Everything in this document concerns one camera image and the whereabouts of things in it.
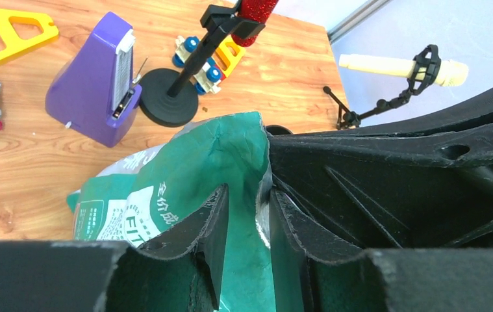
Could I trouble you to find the black pet bowl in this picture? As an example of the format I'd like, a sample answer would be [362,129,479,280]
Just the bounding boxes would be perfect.
[265,125,292,136]

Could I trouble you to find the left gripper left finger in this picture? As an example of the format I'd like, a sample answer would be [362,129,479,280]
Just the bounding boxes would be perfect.
[0,184,229,311]

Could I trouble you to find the yellow orange toy triangle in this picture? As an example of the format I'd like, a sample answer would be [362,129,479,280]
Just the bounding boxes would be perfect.
[213,36,246,80]

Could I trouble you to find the green pet food bag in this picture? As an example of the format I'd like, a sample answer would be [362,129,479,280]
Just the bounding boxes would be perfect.
[67,112,275,311]

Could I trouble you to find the blue white toy car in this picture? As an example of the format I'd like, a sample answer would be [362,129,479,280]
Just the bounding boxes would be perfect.
[172,36,223,95]

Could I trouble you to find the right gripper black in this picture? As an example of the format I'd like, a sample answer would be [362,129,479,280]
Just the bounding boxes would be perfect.
[270,88,493,248]

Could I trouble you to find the cream microphone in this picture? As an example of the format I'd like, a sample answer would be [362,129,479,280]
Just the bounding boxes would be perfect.
[338,54,469,86]

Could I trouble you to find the red glitter microphone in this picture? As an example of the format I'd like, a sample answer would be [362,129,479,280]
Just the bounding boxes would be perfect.
[231,0,279,47]

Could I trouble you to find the yellow green toy triangle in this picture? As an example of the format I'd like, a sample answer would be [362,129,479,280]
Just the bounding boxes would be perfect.
[0,8,59,65]

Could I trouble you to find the black round-base mic stand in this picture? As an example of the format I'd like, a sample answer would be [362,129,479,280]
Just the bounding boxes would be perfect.
[139,1,246,127]

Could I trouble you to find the purple metronome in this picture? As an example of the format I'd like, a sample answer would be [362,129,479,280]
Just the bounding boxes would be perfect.
[45,12,142,148]

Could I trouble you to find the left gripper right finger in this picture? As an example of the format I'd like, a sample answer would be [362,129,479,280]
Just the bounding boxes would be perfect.
[270,189,493,311]

